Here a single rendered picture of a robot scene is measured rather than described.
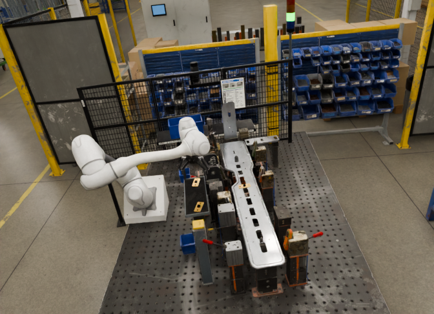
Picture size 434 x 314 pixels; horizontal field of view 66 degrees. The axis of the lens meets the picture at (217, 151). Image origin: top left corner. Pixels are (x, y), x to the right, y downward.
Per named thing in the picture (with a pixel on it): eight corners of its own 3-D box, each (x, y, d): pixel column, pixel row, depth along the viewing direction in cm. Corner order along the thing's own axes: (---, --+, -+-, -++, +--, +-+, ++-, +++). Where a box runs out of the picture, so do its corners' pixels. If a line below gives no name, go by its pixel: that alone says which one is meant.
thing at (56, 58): (148, 163, 470) (111, 11, 370) (146, 168, 458) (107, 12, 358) (55, 170, 479) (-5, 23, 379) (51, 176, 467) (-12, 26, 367)
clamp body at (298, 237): (311, 285, 196) (314, 240, 178) (286, 289, 195) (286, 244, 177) (305, 271, 205) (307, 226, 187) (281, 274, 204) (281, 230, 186)
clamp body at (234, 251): (248, 294, 194) (245, 250, 176) (229, 298, 194) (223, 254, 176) (245, 281, 202) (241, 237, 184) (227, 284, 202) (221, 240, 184)
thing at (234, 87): (246, 108, 316) (244, 75, 300) (223, 111, 315) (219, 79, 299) (246, 106, 317) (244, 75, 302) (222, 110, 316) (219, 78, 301)
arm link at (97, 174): (115, 175, 180) (104, 154, 183) (82, 192, 175) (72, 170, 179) (119, 181, 192) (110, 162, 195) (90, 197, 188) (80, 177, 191)
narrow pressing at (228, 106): (237, 137, 298) (234, 101, 281) (224, 139, 297) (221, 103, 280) (237, 137, 299) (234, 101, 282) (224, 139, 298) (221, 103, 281)
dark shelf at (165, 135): (256, 131, 304) (256, 128, 303) (157, 145, 300) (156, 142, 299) (251, 121, 323) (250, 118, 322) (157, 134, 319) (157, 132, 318)
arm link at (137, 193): (138, 212, 250) (128, 209, 229) (127, 192, 255) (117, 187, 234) (157, 201, 252) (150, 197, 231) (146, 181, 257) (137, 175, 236)
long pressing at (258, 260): (292, 263, 174) (292, 261, 174) (248, 271, 174) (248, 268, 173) (244, 140, 294) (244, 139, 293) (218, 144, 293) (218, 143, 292)
